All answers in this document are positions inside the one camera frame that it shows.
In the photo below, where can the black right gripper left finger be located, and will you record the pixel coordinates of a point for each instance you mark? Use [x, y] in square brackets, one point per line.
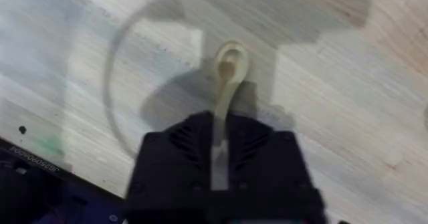
[174, 164]

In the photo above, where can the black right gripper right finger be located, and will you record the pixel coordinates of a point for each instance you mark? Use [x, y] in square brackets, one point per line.
[267, 164]

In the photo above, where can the pale wooden spoon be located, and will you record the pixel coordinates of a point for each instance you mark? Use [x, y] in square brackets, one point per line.
[229, 71]

